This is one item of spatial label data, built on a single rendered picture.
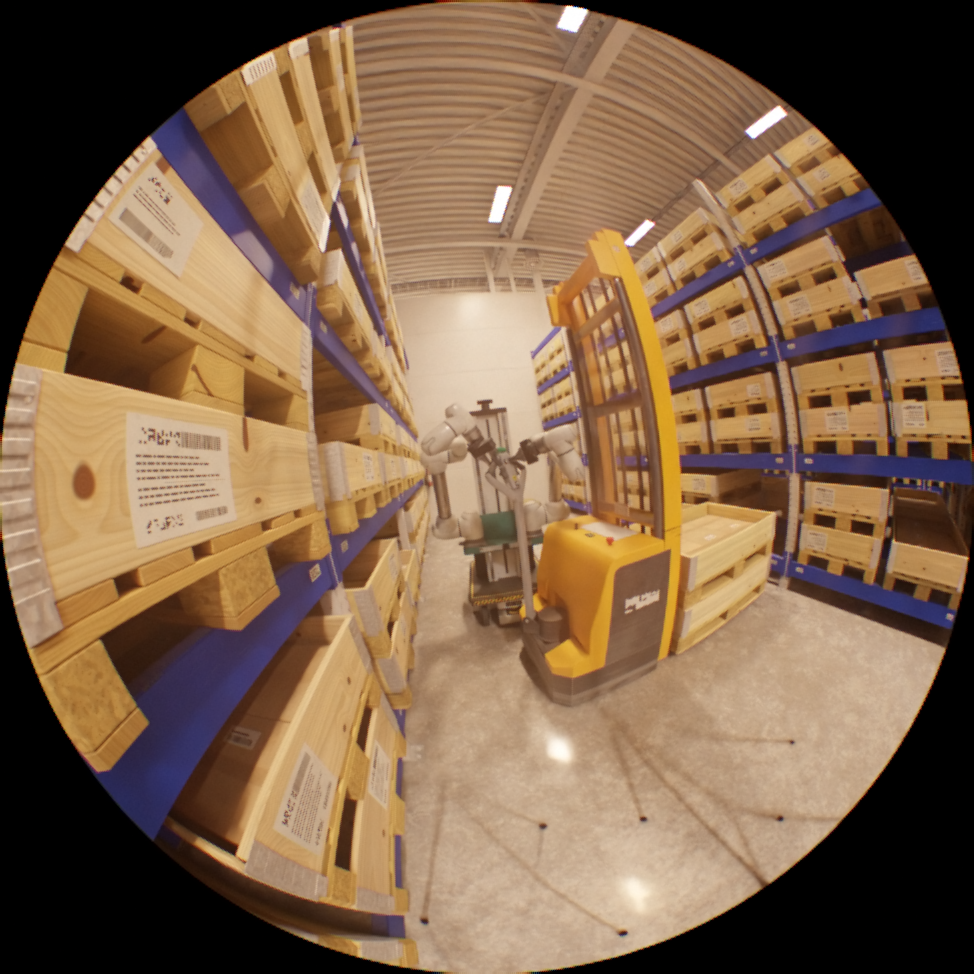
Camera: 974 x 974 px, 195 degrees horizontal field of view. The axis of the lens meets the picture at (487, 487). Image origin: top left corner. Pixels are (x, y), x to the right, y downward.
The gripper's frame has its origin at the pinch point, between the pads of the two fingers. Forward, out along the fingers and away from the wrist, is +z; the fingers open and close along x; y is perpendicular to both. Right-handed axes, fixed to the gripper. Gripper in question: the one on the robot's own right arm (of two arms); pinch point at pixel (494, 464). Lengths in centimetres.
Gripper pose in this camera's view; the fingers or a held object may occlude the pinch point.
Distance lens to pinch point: 149.3
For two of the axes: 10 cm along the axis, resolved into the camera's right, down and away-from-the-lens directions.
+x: -7.6, 3.3, 5.6
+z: 5.8, 7.4, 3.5
